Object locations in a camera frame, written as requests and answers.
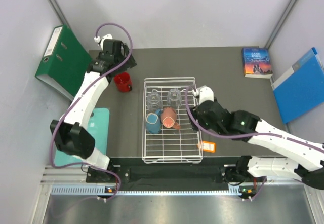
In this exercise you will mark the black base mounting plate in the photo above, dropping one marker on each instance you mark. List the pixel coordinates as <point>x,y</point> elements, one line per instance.
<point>209,170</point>

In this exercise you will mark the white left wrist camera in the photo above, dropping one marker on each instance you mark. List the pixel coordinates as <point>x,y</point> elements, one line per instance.
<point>100,40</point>

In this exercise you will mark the white wire dish rack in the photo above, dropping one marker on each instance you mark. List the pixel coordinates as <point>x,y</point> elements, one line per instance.
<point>167,133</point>

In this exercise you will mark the aluminium rail frame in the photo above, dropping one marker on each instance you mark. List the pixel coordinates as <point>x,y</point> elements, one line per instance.
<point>83,195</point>

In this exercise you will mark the blue mug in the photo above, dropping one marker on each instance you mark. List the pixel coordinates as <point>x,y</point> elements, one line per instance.
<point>153,122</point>

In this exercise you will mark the clear glass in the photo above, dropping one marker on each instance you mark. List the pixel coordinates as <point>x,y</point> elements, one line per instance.
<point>154,101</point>
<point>174,98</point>

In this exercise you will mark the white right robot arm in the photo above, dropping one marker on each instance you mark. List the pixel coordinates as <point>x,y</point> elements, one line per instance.
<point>299,159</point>

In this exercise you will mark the Jane Eyre paperback book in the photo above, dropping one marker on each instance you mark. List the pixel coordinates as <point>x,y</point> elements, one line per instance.
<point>256,63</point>

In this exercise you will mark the blue folder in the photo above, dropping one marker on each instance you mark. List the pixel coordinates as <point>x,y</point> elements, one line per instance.
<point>300,88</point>

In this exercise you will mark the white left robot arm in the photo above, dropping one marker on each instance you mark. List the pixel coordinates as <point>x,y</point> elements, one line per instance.
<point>70,133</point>

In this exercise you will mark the red mug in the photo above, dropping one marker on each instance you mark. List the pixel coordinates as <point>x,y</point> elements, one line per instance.
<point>123,82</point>

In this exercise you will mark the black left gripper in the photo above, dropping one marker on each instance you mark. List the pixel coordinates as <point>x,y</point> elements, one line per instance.
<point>130,64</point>

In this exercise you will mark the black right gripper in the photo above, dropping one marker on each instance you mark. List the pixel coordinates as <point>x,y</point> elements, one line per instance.
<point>196,115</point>

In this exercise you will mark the clear glass right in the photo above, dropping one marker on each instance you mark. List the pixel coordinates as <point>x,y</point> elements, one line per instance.
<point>174,98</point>

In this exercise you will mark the green lever arch binder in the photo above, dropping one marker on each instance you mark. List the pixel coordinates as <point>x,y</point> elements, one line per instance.
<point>64,63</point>

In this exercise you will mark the teal shirt folding board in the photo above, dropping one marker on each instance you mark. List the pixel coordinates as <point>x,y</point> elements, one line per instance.
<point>98,126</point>

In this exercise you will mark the clear glass left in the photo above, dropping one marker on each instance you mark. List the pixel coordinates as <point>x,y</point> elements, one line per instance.
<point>154,101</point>

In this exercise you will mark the pink floral mug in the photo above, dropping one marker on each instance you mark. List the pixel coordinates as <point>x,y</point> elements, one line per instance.
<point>169,118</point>

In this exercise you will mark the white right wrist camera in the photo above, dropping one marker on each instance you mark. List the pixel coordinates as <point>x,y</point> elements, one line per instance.
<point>203,94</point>

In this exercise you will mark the orange tag card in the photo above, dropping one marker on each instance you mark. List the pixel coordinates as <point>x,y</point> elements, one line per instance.
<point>207,146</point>

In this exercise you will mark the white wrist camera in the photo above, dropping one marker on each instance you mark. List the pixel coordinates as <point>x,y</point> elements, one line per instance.
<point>100,40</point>
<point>203,94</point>

